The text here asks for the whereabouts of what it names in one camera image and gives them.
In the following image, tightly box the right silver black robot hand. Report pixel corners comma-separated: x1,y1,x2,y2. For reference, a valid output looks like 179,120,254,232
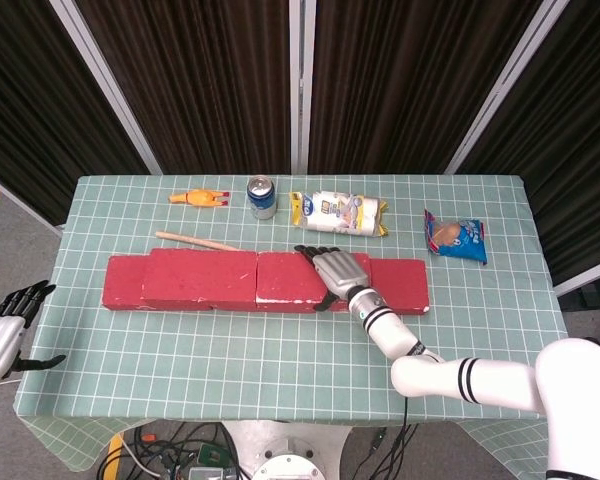
293,244,374,314

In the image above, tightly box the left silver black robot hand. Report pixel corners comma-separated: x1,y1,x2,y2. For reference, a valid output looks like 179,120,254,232
0,280,67,384

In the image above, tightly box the red brick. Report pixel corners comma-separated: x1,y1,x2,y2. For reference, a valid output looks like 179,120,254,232
254,251,372,305
103,254,214,312
319,258,430,316
207,298,326,314
139,248,259,303

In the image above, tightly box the clear bag of white rolls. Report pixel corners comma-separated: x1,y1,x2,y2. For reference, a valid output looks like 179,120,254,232
288,189,389,237

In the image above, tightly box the blue silver soda can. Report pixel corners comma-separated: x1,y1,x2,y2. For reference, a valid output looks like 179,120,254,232
245,175,278,221

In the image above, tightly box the blue snack bag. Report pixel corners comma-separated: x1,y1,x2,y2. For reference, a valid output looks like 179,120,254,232
423,208,489,266

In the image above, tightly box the green checked tablecloth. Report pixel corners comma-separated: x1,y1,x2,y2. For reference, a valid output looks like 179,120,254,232
13,174,589,474

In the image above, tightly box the wooden stick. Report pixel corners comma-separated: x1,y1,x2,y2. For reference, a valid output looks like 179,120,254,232
154,230,241,252

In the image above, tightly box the yellow floor tape stripe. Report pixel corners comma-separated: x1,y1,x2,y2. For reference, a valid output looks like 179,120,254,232
102,433,126,480

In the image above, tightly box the yellow rubber chicken toy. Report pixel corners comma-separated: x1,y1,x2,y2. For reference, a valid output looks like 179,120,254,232
168,189,230,209

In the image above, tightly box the dark ribbed partition panel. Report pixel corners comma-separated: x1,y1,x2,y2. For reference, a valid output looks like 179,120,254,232
307,0,546,176
0,0,149,229
457,0,600,289
74,0,292,176

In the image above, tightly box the green circuit board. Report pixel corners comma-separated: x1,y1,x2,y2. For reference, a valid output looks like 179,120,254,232
198,446,231,466

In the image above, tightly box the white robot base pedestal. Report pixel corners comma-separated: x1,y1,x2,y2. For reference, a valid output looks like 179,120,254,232
219,419,351,480

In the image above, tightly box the black floor cable bundle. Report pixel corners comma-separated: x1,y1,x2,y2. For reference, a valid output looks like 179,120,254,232
349,423,421,480
97,422,241,480

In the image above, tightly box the white partition frame post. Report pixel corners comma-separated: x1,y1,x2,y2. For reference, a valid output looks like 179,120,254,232
288,0,315,176
49,0,164,176
443,0,564,176

